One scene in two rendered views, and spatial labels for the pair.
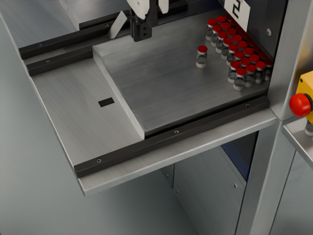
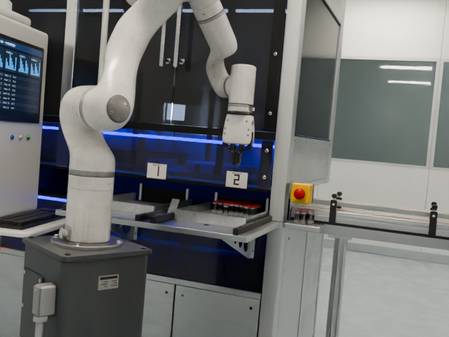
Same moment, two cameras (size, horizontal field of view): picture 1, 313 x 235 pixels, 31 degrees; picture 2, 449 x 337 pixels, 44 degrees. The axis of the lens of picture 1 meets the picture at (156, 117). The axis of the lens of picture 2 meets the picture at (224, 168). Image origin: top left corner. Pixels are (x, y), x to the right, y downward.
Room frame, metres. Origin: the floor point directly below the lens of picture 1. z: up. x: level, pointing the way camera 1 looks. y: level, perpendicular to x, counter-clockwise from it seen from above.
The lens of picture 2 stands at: (-0.61, 1.37, 1.17)
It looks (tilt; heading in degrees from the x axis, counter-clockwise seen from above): 3 degrees down; 316
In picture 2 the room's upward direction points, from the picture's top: 5 degrees clockwise
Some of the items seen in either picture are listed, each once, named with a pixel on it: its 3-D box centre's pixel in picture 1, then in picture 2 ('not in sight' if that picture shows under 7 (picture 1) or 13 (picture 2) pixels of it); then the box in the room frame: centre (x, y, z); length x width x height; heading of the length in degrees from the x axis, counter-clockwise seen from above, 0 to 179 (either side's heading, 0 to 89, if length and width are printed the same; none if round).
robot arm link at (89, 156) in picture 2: not in sight; (88, 130); (0.74, 0.58, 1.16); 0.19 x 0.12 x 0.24; 1
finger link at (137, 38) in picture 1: (145, 27); (241, 156); (0.70, 0.02, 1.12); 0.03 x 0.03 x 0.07; 25
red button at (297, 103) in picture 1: (302, 104); (299, 193); (0.65, -0.25, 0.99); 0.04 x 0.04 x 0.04; 26
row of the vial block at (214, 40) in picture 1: (229, 51); (234, 209); (0.88, -0.15, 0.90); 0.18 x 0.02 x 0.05; 26
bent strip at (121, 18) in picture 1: (95, 33); (166, 208); (0.93, 0.13, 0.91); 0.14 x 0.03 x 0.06; 115
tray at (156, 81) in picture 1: (192, 66); (226, 213); (0.84, -0.07, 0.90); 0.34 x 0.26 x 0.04; 116
